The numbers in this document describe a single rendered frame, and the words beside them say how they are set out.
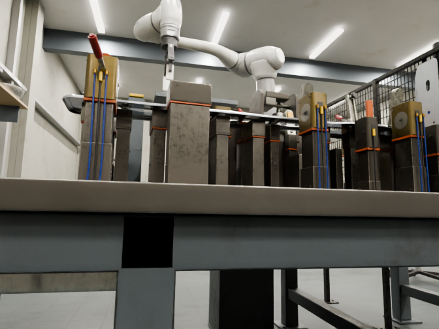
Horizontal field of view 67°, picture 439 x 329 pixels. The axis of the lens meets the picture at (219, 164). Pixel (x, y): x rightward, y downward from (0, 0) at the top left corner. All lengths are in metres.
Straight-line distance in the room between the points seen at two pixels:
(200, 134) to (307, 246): 0.52
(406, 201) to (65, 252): 0.49
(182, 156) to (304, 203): 0.50
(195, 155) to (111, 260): 0.51
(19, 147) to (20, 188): 5.89
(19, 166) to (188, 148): 5.49
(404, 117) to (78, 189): 1.09
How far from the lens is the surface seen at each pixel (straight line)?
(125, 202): 0.44
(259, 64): 1.89
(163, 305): 0.50
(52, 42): 7.97
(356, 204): 0.53
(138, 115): 1.24
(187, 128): 0.94
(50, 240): 0.50
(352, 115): 1.65
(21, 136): 6.38
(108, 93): 0.91
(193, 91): 0.97
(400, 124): 1.30
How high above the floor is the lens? 0.66
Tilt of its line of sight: 8 degrees up
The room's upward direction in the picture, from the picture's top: 1 degrees clockwise
